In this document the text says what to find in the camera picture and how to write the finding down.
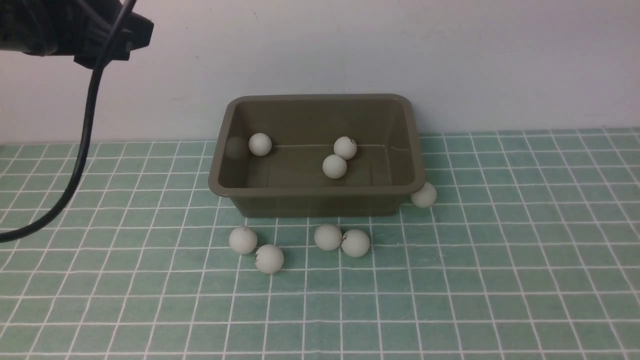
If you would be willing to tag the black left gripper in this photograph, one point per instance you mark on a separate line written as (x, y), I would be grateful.
(80, 29)

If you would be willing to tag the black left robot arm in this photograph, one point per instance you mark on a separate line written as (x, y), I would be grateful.
(19, 25)

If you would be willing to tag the white ping-pong ball with logo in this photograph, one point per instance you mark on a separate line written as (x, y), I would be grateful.
(269, 259)

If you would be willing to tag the olive plastic bin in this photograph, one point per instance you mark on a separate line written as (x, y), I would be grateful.
(289, 181)

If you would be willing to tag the green checkered tablecloth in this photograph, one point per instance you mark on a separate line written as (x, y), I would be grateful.
(531, 252)

